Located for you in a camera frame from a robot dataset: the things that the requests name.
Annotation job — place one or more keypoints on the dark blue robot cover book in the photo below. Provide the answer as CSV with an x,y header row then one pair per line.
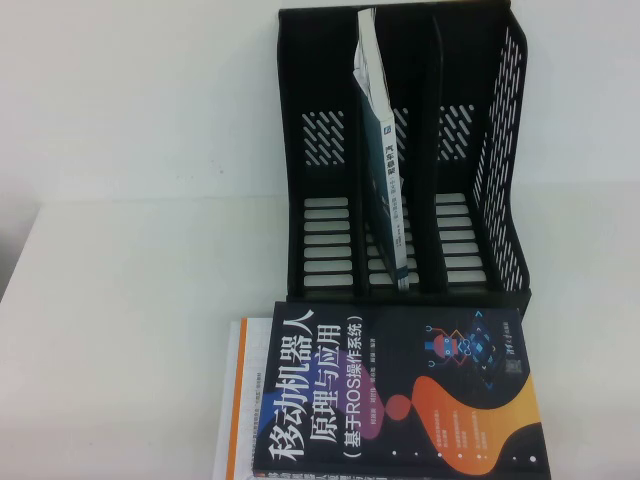
x,y
400,400

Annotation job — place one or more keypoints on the teal book with white spine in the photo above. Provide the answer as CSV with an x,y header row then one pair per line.
x,y
395,200

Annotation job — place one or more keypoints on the black plastic book stand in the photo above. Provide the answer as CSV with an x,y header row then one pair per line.
x,y
320,90

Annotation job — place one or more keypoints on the white orange ROS2 book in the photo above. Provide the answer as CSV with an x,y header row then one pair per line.
x,y
250,390

